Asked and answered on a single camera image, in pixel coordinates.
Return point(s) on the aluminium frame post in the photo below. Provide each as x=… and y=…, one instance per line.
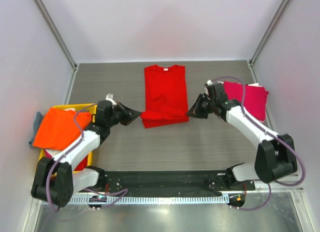
x=270, y=29
x=56, y=34

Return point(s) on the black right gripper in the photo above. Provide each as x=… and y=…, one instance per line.
x=205, y=106

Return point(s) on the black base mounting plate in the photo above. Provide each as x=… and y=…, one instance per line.
x=170, y=184

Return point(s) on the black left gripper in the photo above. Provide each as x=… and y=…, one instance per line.
x=129, y=115

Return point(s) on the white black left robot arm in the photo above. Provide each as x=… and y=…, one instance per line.
x=55, y=179

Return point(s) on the white slotted cable duct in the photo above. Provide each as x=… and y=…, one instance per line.
x=92, y=199

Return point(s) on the dark red t-shirt in bin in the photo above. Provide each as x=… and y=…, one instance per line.
x=83, y=164

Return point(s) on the left aluminium frame post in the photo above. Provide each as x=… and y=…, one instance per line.
x=56, y=34

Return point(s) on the grey t-shirt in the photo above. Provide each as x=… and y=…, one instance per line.
x=36, y=125

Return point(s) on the yellow plastic bin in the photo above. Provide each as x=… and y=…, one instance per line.
x=80, y=107

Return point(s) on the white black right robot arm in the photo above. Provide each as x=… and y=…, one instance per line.
x=274, y=152

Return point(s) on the orange t-shirt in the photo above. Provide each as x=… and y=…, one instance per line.
x=81, y=120

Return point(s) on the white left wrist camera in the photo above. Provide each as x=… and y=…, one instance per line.
x=109, y=97

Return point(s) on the folded magenta t-shirt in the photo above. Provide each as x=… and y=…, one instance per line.
x=255, y=99

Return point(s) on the right aluminium frame post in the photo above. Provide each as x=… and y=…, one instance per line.
x=270, y=29

